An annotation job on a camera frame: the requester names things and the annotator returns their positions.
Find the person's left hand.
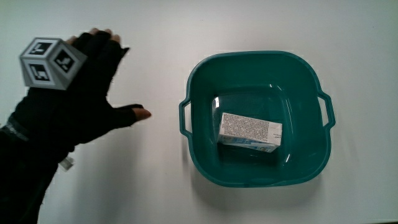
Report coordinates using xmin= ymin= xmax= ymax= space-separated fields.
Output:
xmin=9 ymin=27 xmax=152 ymax=151

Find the teal plastic basin plate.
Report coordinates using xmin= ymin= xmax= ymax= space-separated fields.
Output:
xmin=178 ymin=50 xmax=336 ymax=189

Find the white milk carton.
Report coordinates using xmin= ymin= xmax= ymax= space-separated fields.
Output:
xmin=216 ymin=112 xmax=284 ymax=153

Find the person's left forearm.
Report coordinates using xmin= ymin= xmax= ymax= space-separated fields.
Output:
xmin=0 ymin=119 xmax=75 ymax=224

